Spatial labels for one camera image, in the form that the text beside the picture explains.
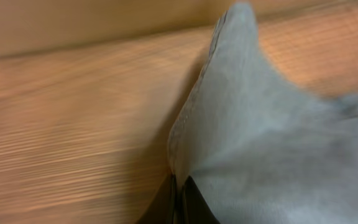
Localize grey shorts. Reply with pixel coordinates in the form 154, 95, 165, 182
168, 3, 358, 224

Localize cardboard backboard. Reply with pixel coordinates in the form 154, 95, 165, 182
0, 0, 358, 59

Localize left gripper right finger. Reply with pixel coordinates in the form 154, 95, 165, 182
180, 176, 220, 224

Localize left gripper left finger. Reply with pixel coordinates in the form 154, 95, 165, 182
137, 174, 177, 224

